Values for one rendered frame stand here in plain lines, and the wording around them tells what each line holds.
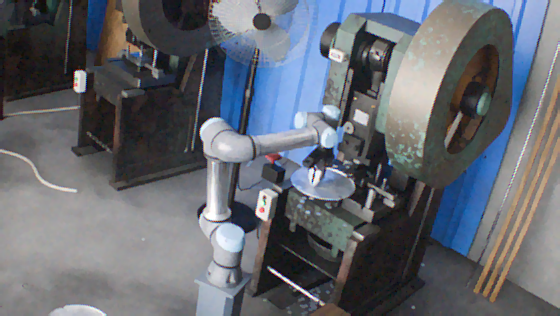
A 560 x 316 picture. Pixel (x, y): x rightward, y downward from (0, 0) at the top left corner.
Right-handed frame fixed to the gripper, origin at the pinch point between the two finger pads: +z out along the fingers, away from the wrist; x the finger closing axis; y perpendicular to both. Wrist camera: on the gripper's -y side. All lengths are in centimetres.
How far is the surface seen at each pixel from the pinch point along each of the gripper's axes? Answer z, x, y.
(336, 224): 18.7, -10.4, 11.1
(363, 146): -14.8, -5.0, 26.3
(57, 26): 20, 327, 54
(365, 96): -37.1, 0.4, 26.6
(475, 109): -52, -51, 29
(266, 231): 39.0, 23.0, 5.1
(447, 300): 79, -51, 94
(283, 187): 15.4, 22.2, 10.2
